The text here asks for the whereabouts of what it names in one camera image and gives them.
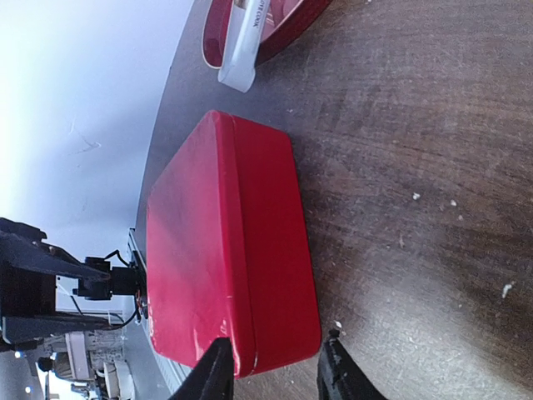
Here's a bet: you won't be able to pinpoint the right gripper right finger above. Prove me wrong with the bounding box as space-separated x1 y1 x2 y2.
316 329 386 400

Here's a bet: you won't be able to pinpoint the round red tray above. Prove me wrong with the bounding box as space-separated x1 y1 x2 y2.
202 0 331 69

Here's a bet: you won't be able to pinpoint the metal serving tongs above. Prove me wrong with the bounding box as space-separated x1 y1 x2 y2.
217 0 271 93

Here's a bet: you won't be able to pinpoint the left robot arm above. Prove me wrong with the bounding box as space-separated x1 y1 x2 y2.
1 217 110 352

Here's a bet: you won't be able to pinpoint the red box lid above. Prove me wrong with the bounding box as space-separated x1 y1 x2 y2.
147 111 256 378

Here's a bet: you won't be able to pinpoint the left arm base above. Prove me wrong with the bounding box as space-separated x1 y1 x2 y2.
71 249 147 326

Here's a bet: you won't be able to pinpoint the red chocolate box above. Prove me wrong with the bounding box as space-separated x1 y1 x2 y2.
233 117 321 374

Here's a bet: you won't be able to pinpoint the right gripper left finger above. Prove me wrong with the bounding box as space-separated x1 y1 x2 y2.
169 337 234 400

